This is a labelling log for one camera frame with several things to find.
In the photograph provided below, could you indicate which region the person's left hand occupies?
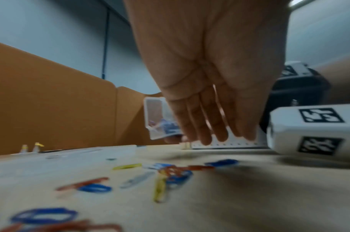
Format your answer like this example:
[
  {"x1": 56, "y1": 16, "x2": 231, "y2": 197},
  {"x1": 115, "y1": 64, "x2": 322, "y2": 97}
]
[{"x1": 122, "y1": 0, "x2": 291, "y2": 146}]

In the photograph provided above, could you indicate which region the person's right hand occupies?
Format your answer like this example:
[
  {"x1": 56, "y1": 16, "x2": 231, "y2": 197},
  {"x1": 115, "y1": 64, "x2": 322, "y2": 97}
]
[{"x1": 164, "y1": 134, "x2": 184, "y2": 145}]

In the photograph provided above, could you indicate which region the clear plastic storage bin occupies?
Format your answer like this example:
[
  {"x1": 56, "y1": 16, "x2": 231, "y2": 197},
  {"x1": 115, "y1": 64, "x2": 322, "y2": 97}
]
[{"x1": 180, "y1": 125, "x2": 271, "y2": 151}]

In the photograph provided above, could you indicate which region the small clear plastic case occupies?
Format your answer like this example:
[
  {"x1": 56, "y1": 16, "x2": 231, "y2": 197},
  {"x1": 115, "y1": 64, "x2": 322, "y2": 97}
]
[{"x1": 143, "y1": 96, "x2": 185, "y2": 140}]

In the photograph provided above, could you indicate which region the pile of coloured paper clips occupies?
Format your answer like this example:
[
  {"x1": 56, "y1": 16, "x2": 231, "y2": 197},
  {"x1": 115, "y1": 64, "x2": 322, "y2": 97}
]
[{"x1": 0, "y1": 119, "x2": 240, "y2": 232}]

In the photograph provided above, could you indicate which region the person's right forearm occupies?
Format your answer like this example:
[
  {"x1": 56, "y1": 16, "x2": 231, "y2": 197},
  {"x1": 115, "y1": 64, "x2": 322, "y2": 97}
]
[{"x1": 312, "y1": 53, "x2": 350, "y2": 105}]

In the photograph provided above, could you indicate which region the clear plastic lid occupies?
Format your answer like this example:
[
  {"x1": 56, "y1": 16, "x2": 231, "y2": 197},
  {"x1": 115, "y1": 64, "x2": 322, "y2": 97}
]
[{"x1": 45, "y1": 146, "x2": 139, "y2": 159}]

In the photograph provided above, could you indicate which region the ceiling strip light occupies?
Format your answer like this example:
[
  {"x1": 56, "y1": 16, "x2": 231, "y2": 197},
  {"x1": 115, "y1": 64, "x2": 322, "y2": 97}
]
[{"x1": 288, "y1": 0, "x2": 311, "y2": 8}]

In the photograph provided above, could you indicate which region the black wristband with marker tags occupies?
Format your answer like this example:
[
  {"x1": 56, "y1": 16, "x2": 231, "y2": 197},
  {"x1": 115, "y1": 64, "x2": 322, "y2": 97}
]
[{"x1": 259, "y1": 61, "x2": 332, "y2": 133}]

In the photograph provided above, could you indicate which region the white wrist camera unit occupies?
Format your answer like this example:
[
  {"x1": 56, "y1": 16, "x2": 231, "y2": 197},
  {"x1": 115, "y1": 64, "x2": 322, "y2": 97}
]
[{"x1": 265, "y1": 104, "x2": 350, "y2": 163}]

